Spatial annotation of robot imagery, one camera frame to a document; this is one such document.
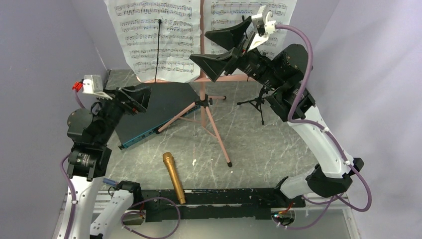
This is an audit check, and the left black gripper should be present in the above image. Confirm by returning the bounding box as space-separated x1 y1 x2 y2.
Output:
94 85 153 145

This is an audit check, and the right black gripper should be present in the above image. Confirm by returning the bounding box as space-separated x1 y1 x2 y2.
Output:
191 16 284 91

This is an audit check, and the sheet music page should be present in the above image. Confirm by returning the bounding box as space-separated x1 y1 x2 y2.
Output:
105 0 201 83
203 0 297 59

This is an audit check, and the pink music stand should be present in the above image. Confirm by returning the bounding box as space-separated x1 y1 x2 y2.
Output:
136 0 264 168

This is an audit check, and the black microphone stand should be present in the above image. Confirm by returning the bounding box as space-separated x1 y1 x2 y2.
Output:
236 86 269 125

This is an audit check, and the gold microphone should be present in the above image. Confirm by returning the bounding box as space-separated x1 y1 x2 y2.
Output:
163 152 186 205

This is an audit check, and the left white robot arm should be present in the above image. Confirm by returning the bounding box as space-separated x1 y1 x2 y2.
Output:
57 85 152 239

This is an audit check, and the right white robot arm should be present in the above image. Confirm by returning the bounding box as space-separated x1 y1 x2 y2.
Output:
190 15 364 207

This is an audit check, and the black blue flat box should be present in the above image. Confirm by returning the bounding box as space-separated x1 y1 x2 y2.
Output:
108 82 198 151

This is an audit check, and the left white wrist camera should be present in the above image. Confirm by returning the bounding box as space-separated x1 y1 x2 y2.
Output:
72 75 112 100

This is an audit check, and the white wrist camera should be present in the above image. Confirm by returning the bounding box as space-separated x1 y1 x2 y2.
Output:
72 75 112 100
246 5 276 52

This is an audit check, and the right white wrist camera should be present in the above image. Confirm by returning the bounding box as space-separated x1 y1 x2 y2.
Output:
246 5 276 52

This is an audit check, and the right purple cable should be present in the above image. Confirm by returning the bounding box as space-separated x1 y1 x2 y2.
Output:
270 23 373 231

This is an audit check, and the purple cable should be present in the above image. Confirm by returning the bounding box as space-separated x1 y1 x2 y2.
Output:
270 23 373 231
59 90 182 239

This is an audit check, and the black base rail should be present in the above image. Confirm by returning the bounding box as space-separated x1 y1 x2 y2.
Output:
128 187 306 222

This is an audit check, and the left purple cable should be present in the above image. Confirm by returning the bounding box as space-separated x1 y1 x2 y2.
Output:
59 90 182 239

